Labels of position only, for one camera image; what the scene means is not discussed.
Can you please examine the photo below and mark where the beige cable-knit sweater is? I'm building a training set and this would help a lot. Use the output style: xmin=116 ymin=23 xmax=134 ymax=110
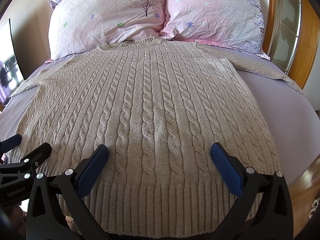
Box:
xmin=9 ymin=38 xmax=300 ymax=238

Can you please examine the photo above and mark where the window with curtain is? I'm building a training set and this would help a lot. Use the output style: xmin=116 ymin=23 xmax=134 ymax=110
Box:
xmin=0 ymin=19 xmax=24 ymax=106

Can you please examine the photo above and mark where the lilac bed sheet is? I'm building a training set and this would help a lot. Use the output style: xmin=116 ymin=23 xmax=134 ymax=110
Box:
xmin=1 ymin=46 xmax=319 ymax=187

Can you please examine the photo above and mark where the pink pillow with tree print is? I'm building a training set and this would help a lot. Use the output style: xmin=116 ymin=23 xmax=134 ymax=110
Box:
xmin=48 ymin=0 xmax=165 ymax=60

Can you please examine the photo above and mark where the pink pillow with flower print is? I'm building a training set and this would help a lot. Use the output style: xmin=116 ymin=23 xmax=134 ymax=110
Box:
xmin=159 ymin=0 xmax=268 ymax=59

